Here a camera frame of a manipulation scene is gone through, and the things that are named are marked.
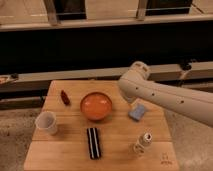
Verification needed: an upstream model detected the blue sponge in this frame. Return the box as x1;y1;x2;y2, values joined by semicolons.
128;103;147;122

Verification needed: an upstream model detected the black white striped case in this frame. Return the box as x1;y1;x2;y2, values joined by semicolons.
87;127;101;160

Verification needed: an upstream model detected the small white bottle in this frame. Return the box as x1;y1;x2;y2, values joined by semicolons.
133;132;152;155

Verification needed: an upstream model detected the white plastic cup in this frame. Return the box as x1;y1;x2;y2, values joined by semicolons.
35;111;58;135

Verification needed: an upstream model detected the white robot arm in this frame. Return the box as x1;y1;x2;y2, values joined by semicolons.
117;61;213;127

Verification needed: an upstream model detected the dark red chili pepper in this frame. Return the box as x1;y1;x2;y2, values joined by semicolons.
60;90;70;105

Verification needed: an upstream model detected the metal window rail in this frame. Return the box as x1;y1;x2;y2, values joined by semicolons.
0;62;213;93

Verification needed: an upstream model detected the orange ceramic bowl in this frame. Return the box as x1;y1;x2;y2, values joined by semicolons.
80;92;112;121

